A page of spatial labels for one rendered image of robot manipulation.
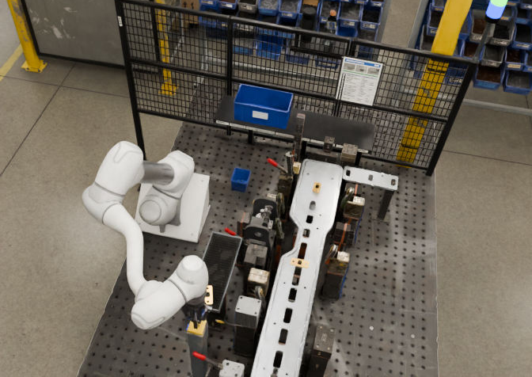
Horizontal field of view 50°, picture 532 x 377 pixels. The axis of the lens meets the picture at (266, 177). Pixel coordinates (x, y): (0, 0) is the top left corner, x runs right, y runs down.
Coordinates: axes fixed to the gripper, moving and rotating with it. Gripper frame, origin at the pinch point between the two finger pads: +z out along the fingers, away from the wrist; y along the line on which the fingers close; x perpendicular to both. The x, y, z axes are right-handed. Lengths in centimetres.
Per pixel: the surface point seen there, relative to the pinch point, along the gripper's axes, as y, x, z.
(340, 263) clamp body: 52, 52, 17
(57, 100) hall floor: -194, 218, 119
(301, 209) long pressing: 28, 80, 19
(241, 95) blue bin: -20, 147, 11
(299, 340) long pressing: 40.6, 11.8, 18.9
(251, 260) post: 12.7, 38.5, 9.1
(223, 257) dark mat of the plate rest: 1.6, 33.1, 2.9
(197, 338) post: 1.3, -3.4, 7.1
